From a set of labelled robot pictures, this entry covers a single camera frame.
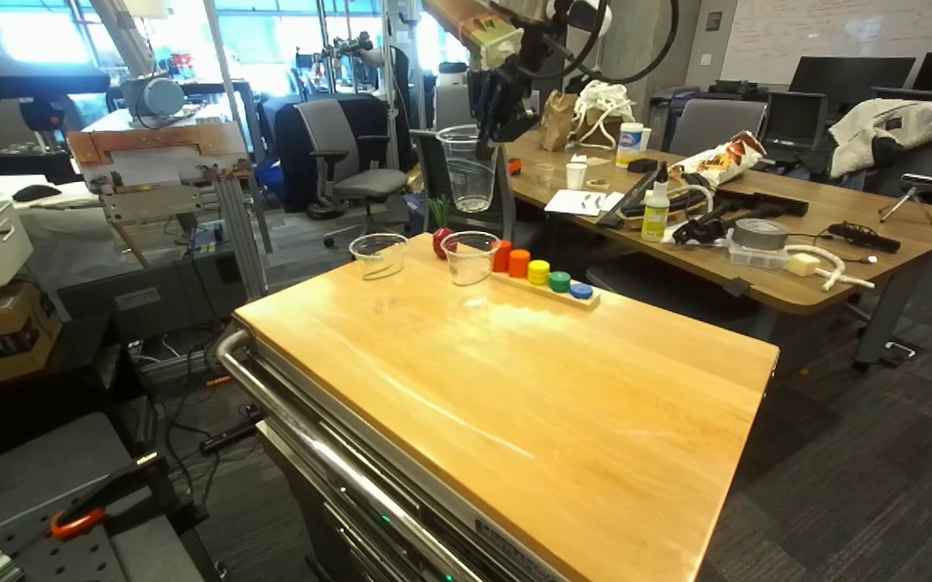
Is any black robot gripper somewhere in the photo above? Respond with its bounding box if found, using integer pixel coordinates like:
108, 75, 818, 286
470, 71, 537, 142

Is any clear plastic cup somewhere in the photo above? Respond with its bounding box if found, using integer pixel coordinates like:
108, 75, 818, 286
350, 232, 407, 280
437, 122, 496, 215

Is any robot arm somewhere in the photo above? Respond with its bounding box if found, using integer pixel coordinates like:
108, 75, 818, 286
420, 0, 684, 142

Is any white pill bottle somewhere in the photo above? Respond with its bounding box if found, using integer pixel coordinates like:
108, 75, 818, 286
568, 154, 590, 192

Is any white paper sheet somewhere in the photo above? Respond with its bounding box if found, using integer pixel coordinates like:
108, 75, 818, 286
544, 192, 625, 215

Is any red stacking block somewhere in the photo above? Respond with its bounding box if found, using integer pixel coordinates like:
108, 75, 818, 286
492, 238, 515, 270

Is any red round clip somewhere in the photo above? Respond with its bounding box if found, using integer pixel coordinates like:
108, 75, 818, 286
429, 227, 455, 263

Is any orange stacking block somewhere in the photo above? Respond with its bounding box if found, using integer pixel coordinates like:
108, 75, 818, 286
509, 248, 532, 279

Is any yellow stacking block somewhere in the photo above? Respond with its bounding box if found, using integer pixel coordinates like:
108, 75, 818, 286
528, 258, 549, 287

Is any grey office chair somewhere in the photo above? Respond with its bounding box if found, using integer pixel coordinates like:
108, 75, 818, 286
297, 96, 407, 215

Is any green liquid bottle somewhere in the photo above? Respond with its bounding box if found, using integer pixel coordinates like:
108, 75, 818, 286
640, 180, 670, 241

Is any green stacking block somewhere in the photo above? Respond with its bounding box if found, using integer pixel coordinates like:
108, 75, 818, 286
548, 270, 569, 294

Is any blue stacking block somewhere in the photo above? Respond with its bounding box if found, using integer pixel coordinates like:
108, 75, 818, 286
569, 280, 591, 301

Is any snack chip bag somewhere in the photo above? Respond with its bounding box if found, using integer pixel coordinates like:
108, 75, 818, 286
666, 128, 766, 189

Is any black computer monitor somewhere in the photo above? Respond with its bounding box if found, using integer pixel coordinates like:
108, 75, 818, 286
791, 55, 912, 107

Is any steel tool cart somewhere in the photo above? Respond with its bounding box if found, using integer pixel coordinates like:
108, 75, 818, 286
213, 328, 572, 582

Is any white cloth on chair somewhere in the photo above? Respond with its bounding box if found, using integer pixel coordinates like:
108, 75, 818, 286
830, 96, 932, 177

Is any wooden office desk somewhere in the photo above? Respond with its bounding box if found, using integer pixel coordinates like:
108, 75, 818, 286
503, 132, 932, 370

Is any white coiled rope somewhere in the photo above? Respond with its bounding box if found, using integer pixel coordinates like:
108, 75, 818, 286
569, 76, 638, 148

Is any grey duct tape roll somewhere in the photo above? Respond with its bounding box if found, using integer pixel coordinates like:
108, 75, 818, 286
730, 215, 791, 248

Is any white cable on desk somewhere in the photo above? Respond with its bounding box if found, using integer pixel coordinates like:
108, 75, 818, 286
784, 241, 880, 294

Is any chrome cart handle bar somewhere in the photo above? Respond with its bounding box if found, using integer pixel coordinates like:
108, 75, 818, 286
218, 332, 481, 582

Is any orange handled clamp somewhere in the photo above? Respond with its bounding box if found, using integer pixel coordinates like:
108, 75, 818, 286
50, 464, 151, 544

